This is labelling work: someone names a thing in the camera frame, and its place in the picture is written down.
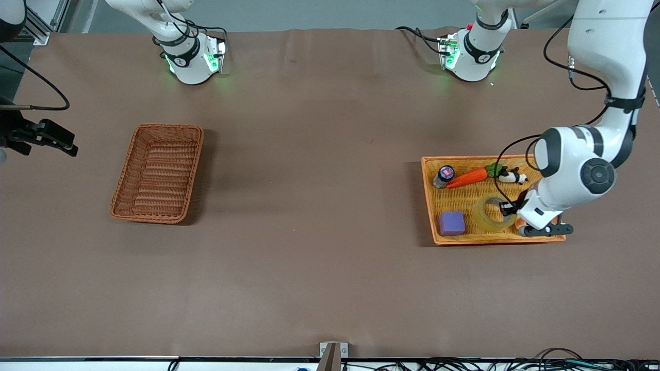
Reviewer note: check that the metal clamp bracket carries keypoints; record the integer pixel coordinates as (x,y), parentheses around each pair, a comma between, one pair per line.
(333,355)

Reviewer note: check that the white table edge rail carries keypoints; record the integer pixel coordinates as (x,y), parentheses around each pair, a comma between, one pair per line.
(103,365)

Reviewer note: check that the brown table cover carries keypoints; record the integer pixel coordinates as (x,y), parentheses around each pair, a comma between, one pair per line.
(330,154)

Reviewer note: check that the small bottle purple cap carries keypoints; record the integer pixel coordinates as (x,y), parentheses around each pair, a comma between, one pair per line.
(443,175)

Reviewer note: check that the purple foam block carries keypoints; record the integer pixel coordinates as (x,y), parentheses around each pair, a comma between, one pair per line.
(451,223)

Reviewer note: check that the orange wicker basket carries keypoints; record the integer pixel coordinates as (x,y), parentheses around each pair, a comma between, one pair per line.
(464,198)

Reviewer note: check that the clear yellowish tape roll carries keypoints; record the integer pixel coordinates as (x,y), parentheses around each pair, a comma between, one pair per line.
(484,219)

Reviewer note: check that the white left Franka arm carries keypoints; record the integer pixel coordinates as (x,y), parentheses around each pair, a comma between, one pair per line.
(608,41)

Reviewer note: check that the brown wicker basket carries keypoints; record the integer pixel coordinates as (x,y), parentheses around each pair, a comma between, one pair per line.
(157,175)

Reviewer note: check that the aluminium frame post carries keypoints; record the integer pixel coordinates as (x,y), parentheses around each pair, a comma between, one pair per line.
(38,26)

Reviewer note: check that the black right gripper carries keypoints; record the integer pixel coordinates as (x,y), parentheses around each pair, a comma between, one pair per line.
(11,129)

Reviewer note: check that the black white panda toy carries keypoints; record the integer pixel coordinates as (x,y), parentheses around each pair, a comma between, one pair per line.
(510,177)

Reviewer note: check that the orange toy carrot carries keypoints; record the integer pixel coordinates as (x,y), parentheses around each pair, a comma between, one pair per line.
(466,178)

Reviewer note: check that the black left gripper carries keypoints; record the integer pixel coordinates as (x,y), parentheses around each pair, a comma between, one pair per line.
(517,202)

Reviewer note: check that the toy croissant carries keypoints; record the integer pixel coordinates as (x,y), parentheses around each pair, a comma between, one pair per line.
(521,226)

